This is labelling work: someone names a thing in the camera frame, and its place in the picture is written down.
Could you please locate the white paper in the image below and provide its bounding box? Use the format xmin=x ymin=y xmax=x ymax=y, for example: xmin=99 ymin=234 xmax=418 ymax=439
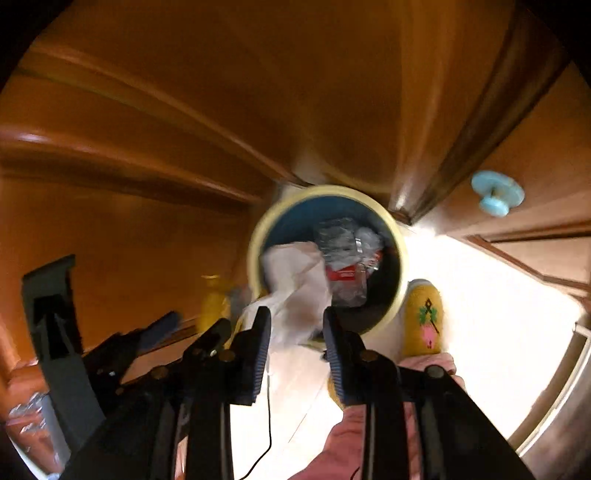
xmin=242 ymin=242 xmax=332 ymax=351

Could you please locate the clear plastic packaging tray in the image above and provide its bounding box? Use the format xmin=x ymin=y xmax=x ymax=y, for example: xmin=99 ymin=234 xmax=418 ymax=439
xmin=315 ymin=218 xmax=384 ymax=270

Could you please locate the clear plastic bottle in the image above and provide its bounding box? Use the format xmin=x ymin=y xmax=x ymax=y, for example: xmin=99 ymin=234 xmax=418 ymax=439
xmin=330 ymin=278 xmax=367 ymax=308

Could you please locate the strawberry milk carton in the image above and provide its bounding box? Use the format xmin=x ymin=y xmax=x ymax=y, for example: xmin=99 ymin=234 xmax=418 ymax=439
xmin=325 ymin=263 xmax=381 ymax=282

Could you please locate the round trash bin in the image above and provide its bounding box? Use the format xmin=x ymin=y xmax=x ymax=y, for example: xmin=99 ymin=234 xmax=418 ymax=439
xmin=245 ymin=185 xmax=407 ymax=350

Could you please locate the yellow embroidered slipper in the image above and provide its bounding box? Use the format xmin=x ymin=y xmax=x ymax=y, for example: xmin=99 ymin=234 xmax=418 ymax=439
xmin=402 ymin=279 xmax=446 ymax=358

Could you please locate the wooden cabinet door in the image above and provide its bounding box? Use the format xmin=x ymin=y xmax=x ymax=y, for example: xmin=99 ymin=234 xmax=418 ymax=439
xmin=1 ymin=1 xmax=590 ymax=371

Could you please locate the blue cabinet knob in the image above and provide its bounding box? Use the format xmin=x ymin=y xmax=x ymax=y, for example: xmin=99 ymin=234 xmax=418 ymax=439
xmin=471 ymin=171 xmax=525 ymax=218

